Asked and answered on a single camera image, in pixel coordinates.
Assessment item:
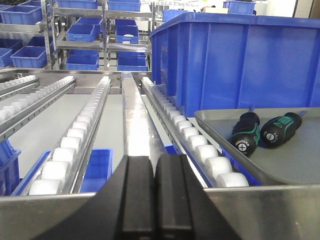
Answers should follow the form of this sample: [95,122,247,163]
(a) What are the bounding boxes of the metal shelving rack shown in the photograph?
[0,0,155,71]

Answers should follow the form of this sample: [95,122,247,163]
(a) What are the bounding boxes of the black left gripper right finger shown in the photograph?
[155,154,240,240]

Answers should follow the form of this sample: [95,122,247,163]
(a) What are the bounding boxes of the large blue plastic bin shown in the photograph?
[150,12,320,117]

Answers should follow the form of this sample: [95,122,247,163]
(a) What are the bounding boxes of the grey metal tray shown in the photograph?
[194,107,320,186]

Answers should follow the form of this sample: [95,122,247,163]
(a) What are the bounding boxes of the green black cross screwdriver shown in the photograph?
[230,105,261,157]

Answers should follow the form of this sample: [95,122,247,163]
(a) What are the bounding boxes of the white roller conveyor rail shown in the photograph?
[141,76,257,188]

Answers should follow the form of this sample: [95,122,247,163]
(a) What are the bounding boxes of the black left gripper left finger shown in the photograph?
[35,155,155,240]

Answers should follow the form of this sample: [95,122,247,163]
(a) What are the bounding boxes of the white roller rail left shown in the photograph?
[12,76,112,196]

